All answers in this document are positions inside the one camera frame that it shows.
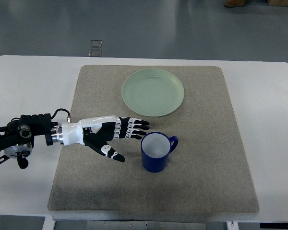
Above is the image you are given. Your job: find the light green plate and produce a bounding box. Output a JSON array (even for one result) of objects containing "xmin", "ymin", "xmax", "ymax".
[{"xmin": 121, "ymin": 69, "xmax": 185, "ymax": 117}]

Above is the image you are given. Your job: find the white table frame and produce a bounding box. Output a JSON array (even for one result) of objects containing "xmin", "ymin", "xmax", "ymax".
[{"xmin": 42, "ymin": 215, "xmax": 240, "ymax": 230}]

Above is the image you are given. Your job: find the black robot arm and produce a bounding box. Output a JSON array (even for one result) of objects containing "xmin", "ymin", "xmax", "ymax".
[{"xmin": 0, "ymin": 108, "xmax": 71, "ymax": 169}]

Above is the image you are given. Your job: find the brown shoe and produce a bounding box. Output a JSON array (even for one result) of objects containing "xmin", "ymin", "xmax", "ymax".
[{"xmin": 224, "ymin": 0, "xmax": 246, "ymax": 8}]

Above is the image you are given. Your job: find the blue mug white inside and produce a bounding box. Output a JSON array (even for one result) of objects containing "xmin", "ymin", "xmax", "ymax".
[{"xmin": 140, "ymin": 132, "xmax": 179, "ymax": 173}]

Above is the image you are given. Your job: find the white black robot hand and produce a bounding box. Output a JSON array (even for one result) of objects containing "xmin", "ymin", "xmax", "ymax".
[{"xmin": 60, "ymin": 115, "xmax": 149, "ymax": 162}]

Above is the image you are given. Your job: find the cardboard box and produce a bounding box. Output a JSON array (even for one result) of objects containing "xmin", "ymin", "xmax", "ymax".
[{"xmin": 268, "ymin": 0, "xmax": 288, "ymax": 7}]

